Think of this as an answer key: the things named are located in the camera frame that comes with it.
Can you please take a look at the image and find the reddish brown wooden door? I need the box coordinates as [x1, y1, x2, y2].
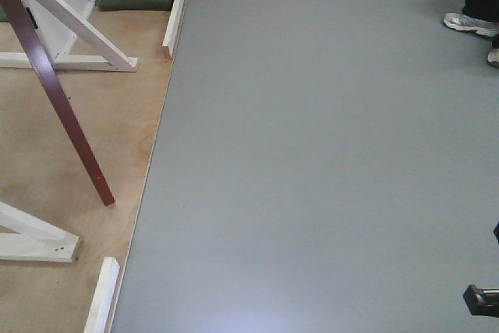
[1, 0, 115, 206]

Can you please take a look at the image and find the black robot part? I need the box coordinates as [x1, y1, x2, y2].
[462, 221, 499, 317]

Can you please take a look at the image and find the white wooden edge strip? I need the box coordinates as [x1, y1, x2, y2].
[162, 0, 186, 59]

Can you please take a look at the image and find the far white diagonal brace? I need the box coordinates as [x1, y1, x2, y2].
[0, 0, 140, 73]

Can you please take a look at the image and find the white diagonal brace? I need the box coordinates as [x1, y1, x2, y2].
[1, 202, 81, 263]
[0, 0, 140, 73]

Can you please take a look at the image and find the lower green sandbag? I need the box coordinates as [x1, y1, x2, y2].
[97, 0, 175, 11]

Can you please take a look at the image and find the plywood floor platform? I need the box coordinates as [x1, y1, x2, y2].
[0, 0, 188, 333]

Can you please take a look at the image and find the near white edge strip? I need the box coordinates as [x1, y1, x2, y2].
[83, 257, 120, 333]

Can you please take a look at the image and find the near white diagonal brace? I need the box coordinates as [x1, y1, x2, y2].
[1, 202, 81, 263]

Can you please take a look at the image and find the grey sneaker nearer wall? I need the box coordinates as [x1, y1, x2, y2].
[443, 13, 498, 37]

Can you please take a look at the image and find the grey sneaker nearer camera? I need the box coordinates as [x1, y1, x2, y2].
[487, 48, 499, 68]

